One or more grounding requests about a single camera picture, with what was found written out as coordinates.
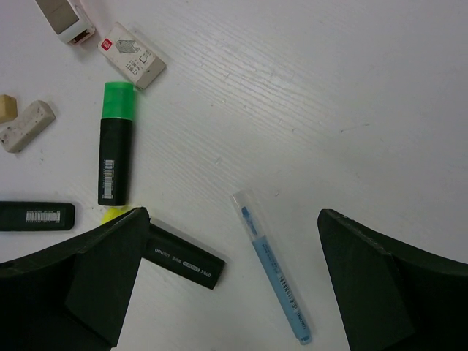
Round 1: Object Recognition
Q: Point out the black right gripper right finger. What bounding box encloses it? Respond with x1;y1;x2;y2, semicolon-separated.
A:
317;209;467;350

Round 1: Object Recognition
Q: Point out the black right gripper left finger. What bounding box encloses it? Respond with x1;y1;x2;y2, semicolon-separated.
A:
1;208;150;350

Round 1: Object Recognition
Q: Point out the yellow capped black marker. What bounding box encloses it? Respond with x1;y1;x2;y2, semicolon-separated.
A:
101;205;227;291

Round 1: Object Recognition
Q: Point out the blue capped black marker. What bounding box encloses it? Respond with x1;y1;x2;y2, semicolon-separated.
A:
1;201;75;232

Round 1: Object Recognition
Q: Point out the green capped black marker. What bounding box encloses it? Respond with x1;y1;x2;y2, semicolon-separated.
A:
97;81;135;206

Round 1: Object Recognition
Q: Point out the blue slim highlighter pen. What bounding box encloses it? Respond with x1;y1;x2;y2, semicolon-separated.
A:
231;190;312;345

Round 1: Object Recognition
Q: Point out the long beige eraser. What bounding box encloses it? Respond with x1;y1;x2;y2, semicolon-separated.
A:
1;100;56;154

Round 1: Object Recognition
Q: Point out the small tan eraser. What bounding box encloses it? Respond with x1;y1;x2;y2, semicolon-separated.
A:
0;94;18;124

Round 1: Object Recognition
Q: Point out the white eraser in sleeve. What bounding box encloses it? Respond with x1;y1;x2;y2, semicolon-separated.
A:
97;22;166;90

